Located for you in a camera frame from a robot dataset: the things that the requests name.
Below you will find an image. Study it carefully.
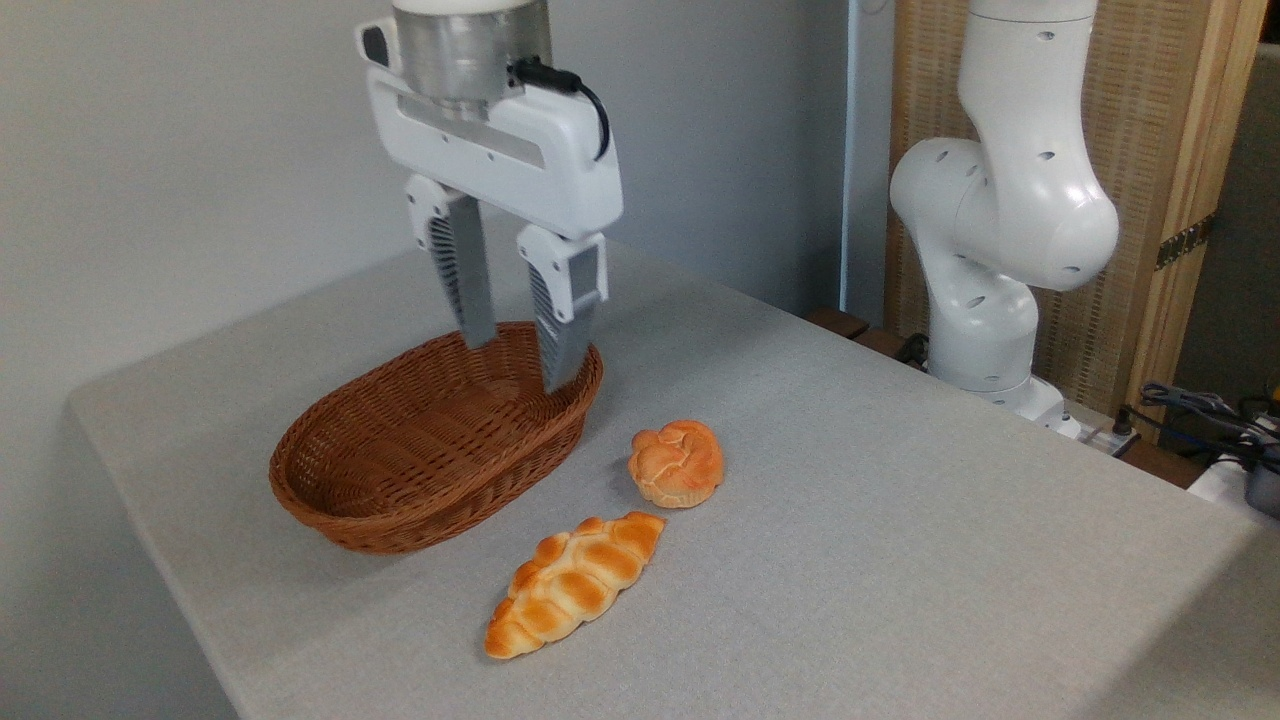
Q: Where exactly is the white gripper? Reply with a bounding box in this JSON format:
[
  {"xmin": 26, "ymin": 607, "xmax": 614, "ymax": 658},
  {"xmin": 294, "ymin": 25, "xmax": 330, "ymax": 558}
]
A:
[{"xmin": 354, "ymin": 18, "xmax": 625, "ymax": 394}]

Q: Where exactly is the round knotted bread roll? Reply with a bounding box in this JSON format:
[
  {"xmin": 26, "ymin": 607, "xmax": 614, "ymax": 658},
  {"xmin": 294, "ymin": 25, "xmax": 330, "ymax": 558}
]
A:
[{"xmin": 628, "ymin": 419, "xmax": 726, "ymax": 510}]

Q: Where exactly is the long braided bread loaf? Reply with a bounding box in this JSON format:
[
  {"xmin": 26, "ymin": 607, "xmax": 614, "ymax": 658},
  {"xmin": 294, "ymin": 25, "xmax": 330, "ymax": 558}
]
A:
[{"xmin": 484, "ymin": 511, "xmax": 668, "ymax": 661}]

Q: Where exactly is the brown oval wicker basket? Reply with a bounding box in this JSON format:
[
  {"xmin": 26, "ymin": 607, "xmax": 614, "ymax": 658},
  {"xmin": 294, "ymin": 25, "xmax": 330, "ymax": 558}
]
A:
[{"xmin": 268, "ymin": 321, "xmax": 605, "ymax": 556}]

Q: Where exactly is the white power strip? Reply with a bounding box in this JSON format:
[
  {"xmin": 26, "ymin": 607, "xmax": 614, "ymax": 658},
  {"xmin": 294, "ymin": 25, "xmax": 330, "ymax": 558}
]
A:
[{"xmin": 1060, "ymin": 402, "xmax": 1143, "ymax": 458}]

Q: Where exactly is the wooden woven folding screen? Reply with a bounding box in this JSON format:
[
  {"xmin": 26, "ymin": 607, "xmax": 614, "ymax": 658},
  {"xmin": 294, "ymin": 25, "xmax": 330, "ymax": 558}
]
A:
[{"xmin": 885, "ymin": 0, "xmax": 1269, "ymax": 443}]

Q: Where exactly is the black screen hinge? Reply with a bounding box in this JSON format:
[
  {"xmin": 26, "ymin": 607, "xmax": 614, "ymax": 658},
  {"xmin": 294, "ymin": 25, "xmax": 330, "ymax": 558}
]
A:
[{"xmin": 1154, "ymin": 214, "xmax": 1217, "ymax": 272}]

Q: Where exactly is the white device casing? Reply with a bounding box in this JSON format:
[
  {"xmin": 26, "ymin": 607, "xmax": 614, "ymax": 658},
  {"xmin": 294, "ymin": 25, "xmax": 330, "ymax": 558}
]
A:
[{"xmin": 1186, "ymin": 452, "xmax": 1280, "ymax": 519}]

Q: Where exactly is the grey box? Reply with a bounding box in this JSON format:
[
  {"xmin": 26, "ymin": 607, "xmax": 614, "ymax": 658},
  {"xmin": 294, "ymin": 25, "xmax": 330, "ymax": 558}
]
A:
[{"xmin": 1244, "ymin": 464, "xmax": 1280, "ymax": 520}]

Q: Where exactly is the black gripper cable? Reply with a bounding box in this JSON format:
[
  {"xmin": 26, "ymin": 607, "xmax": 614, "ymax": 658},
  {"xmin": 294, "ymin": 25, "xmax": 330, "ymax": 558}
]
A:
[{"xmin": 509, "ymin": 56, "xmax": 612, "ymax": 163}]

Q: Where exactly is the white vertical post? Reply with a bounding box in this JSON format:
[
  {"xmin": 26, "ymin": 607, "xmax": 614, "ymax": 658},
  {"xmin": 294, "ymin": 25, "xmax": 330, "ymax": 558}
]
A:
[{"xmin": 840, "ymin": 0, "xmax": 895, "ymax": 326}]

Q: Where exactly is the dark blue cable bundle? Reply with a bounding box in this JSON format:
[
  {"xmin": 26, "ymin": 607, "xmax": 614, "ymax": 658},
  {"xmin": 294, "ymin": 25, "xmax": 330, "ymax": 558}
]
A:
[{"xmin": 1138, "ymin": 381, "xmax": 1280, "ymax": 473}]

